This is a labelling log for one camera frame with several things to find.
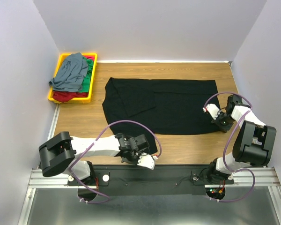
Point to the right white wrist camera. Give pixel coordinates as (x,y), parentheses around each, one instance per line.
(212,110)

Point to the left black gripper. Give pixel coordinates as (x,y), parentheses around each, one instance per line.
(135,162)

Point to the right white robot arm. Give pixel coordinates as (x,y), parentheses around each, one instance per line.
(253,145)

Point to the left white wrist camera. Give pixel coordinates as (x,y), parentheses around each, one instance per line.
(147,161)

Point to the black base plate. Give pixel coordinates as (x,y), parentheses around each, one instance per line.
(117,180)

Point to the red t shirt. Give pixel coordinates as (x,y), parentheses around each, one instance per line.
(65,96)

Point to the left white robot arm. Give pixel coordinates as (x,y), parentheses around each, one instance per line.
(62,154)

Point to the grey blue t shirt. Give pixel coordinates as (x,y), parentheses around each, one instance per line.
(71,74)

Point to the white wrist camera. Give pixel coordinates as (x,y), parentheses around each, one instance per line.
(212,110)
(147,161)

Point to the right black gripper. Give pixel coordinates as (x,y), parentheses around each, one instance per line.
(222,127)

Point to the yellow plastic bin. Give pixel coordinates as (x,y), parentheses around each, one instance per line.
(92,70)

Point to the green t shirt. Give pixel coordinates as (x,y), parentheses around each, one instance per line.
(87,79)

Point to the black t shirt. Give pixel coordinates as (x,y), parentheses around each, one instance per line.
(167,107)

